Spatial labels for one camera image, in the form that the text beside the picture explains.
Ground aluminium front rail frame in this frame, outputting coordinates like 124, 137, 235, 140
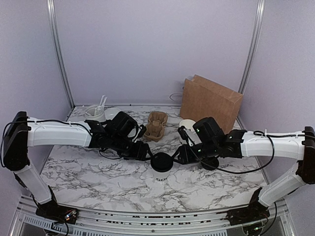
9, 196, 296, 236

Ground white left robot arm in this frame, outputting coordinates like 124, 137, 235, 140
1, 111, 153, 219

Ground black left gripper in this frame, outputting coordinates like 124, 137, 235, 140
110, 133, 154, 161

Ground left aluminium corner post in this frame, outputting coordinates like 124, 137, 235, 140
47, 0, 75, 109

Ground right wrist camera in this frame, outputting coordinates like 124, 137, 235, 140
178, 126, 191, 146

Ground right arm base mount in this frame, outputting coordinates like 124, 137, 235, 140
226, 187, 270, 226

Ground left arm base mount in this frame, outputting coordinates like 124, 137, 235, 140
35, 186, 78, 224

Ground white plastic utensils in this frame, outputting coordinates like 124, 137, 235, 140
94, 95, 107, 116

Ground orange white bowl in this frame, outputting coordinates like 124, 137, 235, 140
104, 107, 121, 120

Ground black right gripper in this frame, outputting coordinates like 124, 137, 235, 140
171, 140, 219, 165

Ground brown paper bag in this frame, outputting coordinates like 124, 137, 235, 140
180, 75, 243, 133

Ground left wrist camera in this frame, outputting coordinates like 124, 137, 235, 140
134, 124, 147, 140

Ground cardboard cup carrier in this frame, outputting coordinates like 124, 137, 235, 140
144, 111, 168, 142

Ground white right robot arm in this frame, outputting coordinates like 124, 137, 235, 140
177, 117, 315, 220

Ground aluminium corner post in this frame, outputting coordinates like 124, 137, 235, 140
47, 0, 75, 109
236, 0, 266, 94

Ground right aluminium corner post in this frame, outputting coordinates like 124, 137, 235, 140
236, 0, 266, 94

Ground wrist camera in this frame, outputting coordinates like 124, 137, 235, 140
134, 124, 147, 140
178, 126, 191, 146

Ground white utensil holder cup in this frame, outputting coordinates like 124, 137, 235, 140
84, 105, 106, 122

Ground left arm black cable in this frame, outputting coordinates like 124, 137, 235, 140
0, 118, 128, 170

